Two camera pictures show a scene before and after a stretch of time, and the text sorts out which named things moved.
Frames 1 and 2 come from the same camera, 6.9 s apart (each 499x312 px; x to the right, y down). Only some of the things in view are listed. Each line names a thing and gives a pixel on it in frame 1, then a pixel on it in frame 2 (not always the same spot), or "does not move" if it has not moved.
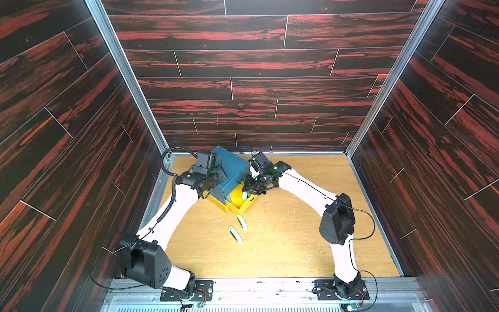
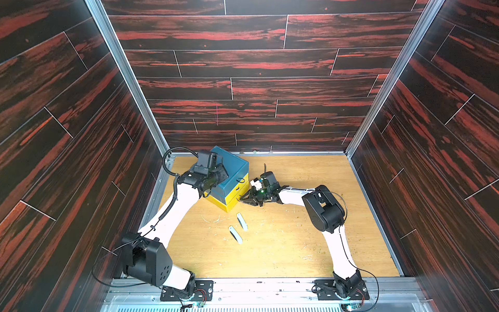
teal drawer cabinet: [237, 170] does not move
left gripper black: [217, 169] does not move
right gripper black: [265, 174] → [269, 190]
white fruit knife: [244, 225] does not move
